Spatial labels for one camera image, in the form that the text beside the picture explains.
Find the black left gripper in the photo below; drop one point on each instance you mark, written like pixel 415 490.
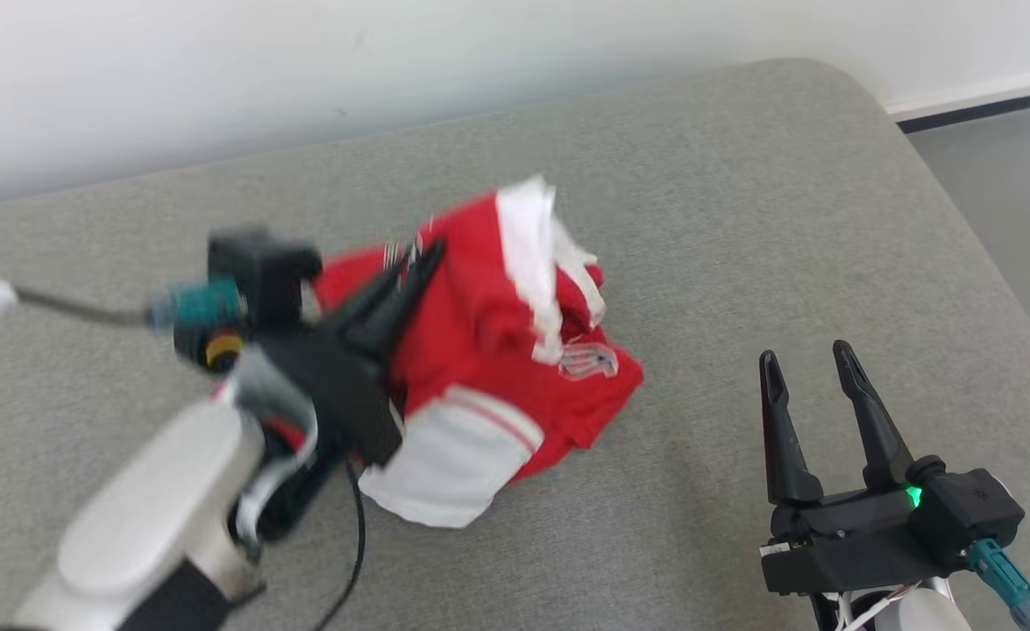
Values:
pixel 348 394

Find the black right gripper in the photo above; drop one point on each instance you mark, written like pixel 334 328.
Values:
pixel 848 543

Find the red white basketball jersey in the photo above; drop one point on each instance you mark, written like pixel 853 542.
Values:
pixel 479 350

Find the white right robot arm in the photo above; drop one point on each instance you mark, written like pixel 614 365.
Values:
pixel 926 615

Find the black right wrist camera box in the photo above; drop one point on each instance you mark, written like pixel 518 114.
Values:
pixel 970 513

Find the white and black wall baseboard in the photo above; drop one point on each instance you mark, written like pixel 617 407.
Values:
pixel 988 103

